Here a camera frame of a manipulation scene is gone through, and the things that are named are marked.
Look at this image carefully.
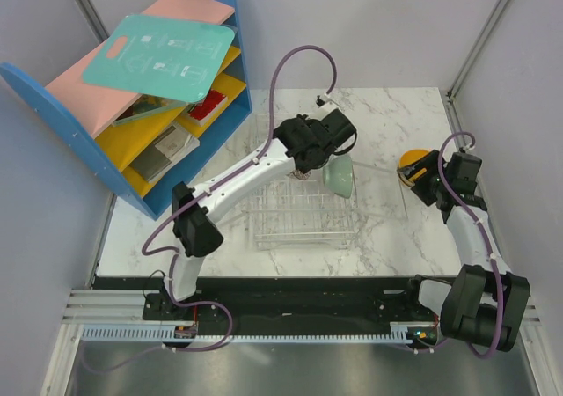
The orange yellow bowl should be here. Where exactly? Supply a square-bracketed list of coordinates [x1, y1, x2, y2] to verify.
[397, 149, 430, 187]

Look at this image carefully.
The purple scale pattern bowl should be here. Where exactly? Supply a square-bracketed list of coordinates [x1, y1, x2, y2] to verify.
[291, 170, 311, 180]

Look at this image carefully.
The mint green bowl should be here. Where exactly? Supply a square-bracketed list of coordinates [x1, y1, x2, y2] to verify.
[323, 154, 354, 199]

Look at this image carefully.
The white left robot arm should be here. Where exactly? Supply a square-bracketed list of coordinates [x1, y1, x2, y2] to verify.
[162, 102, 357, 319]

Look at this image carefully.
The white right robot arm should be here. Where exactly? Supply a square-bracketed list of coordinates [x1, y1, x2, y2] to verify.
[397, 149, 530, 352]

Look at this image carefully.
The red white box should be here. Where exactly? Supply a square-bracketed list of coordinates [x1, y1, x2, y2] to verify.
[187, 90, 228, 126]

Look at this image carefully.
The grey setup guide booklet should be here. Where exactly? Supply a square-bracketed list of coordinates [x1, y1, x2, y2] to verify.
[130, 121, 200, 183]

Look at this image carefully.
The teal cutting board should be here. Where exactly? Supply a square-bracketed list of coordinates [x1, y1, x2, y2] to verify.
[82, 14, 236, 104]

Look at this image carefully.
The blue pink yellow shelf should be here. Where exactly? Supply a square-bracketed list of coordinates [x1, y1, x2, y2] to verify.
[0, 0, 254, 203]

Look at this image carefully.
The green book under board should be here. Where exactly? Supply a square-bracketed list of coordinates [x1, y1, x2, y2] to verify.
[113, 94, 186, 127]

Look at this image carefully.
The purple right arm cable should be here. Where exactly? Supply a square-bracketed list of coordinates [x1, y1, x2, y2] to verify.
[438, 131, 505, 360]

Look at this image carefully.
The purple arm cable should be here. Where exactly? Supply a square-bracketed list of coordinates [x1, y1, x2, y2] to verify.
[141, 44, 338, 259]
[438, 131, 505, 360]

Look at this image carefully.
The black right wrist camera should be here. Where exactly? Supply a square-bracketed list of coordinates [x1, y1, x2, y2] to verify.
[445, 151, 482, 194]

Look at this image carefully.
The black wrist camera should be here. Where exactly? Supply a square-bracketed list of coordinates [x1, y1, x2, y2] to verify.
[321, 109, 357, 156]
[445, 151, 482, 194]

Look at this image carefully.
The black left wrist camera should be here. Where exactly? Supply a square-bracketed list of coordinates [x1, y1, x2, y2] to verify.
[321, 109, 357, 156]

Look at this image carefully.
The white wire dish rack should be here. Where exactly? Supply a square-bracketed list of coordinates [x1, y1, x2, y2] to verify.
[206, 112, 410, 251]

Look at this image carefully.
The white slotted cable duct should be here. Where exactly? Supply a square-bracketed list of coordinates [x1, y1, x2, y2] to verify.
[80, 321, 413, 344]

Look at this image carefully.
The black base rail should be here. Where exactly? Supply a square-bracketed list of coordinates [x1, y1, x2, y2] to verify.
[140, 273, 458, 340]

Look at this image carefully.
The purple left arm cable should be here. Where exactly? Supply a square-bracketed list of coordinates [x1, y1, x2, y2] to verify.
[141, 44, 338, 259]

